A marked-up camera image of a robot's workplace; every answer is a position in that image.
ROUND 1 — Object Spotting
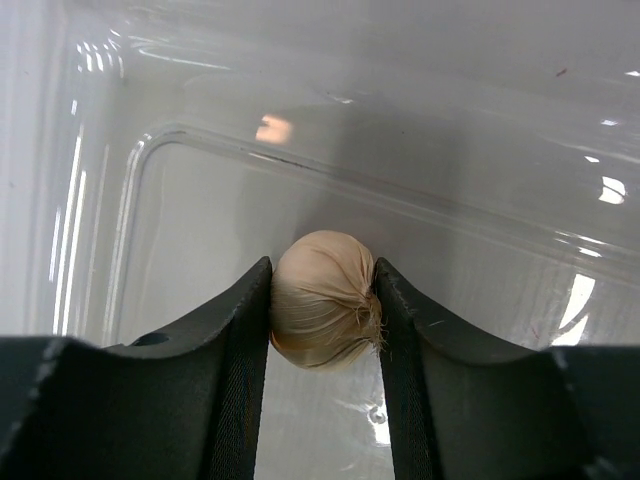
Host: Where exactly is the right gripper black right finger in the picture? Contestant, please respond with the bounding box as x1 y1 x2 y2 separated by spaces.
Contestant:
374 259 639 479

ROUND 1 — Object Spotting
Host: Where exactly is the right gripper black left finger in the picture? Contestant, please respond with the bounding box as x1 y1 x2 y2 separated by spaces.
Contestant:
1 258 272 479

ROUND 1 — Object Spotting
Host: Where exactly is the white garlic bulb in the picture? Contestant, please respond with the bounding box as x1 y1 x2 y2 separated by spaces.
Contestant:
270 230 384 370

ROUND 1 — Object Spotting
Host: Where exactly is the clear grey plastic bin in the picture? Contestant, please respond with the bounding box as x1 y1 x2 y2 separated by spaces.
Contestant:
1 1 639 479

